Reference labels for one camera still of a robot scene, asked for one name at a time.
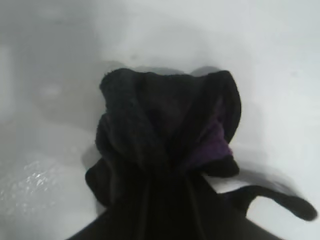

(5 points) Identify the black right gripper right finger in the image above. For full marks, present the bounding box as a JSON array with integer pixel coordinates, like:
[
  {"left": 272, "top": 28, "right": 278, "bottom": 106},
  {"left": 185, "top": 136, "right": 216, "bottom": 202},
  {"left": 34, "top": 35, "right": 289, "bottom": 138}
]
[{"left": 212, "top": 206, "right": 285, "bottom": 240}]

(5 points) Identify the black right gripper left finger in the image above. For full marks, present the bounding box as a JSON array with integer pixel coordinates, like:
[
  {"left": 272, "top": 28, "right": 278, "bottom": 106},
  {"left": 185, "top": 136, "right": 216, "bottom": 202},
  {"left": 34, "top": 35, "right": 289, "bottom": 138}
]
[{"left": 66, "top": 212, "right": 131, "bottom": 240}]

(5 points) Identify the black purple cloth with loop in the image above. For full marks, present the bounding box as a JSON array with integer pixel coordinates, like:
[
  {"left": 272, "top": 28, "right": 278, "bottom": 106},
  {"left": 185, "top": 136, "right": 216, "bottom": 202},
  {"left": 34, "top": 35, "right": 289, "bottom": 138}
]
[{"left": 84, "top": 66, "right": 319, "bottom": 240}]

